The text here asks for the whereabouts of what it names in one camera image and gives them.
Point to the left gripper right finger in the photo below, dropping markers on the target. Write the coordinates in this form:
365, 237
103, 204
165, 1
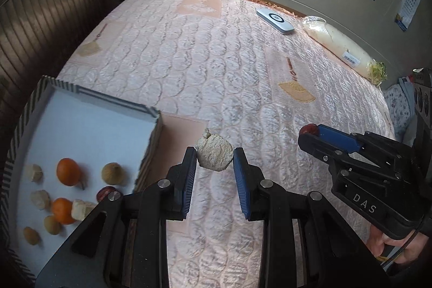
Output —
248, 179

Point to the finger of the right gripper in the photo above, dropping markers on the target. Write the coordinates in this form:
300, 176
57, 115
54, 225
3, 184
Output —
375, 159
345, 142

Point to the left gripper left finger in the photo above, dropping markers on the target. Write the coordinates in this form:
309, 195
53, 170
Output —
182, 178

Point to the dark red jujube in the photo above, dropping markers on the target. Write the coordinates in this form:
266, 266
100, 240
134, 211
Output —
309, 129
104, 192

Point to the pale sugarcane chunk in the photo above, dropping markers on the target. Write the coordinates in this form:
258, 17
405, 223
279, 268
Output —
214, 152
40, 199
81, 209
34, 173

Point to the brown round longan fruit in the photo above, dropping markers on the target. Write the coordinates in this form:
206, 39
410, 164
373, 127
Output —
112, 173

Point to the orange tangerine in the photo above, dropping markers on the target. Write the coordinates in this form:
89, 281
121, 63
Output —
68, 172
61, 209

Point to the pile of clothes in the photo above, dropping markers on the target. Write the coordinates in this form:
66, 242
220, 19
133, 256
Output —
409, 103

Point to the wrapped white daikon radish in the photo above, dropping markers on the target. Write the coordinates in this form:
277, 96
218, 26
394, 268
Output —
345, 49

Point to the pink quilted bed cover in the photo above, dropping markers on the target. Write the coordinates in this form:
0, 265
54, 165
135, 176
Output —
215, 64

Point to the striped white tray box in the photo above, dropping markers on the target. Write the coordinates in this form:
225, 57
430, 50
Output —
70, 142

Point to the white rectangular device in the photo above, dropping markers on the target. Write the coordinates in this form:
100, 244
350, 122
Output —
275, 20

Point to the dark slatted wooden door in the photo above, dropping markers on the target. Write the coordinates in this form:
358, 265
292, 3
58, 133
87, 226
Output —
44, 21

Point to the wall calendar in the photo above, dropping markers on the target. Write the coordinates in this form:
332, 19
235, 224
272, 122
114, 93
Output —
406, 13

